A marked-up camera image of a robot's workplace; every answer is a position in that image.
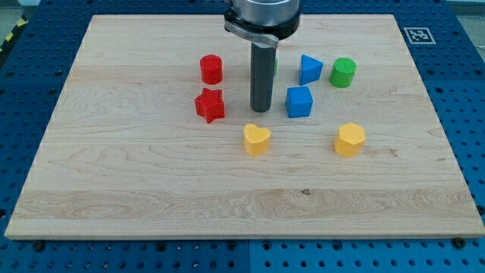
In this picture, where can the blue cube block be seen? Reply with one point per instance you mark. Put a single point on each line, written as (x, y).
(298, 102)

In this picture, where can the white fiducial marker tag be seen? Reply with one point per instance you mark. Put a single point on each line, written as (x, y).
(419, 36)

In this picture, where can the green block behind rod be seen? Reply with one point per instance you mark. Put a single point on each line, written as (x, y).
(275, 66)

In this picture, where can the red cylinder block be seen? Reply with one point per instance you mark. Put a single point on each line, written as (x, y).
(211, 67)

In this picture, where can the red star block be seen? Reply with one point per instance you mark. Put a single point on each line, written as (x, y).
(210, 105)

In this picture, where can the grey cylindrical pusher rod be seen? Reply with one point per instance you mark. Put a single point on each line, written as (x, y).
(263, 58)

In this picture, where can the yellow hexagon block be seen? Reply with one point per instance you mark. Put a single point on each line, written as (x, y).
(349, 139)

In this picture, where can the wooden board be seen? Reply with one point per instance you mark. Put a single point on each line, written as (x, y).
(126, 157)

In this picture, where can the yellow heart block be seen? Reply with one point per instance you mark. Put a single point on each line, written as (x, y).
(256, 140)

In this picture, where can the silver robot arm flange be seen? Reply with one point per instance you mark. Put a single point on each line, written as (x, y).
(263, 22)

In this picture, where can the blue triangle block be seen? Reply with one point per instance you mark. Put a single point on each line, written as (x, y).
(310, 69)

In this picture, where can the green cylinder block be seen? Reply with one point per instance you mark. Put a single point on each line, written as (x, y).
(343, 72)

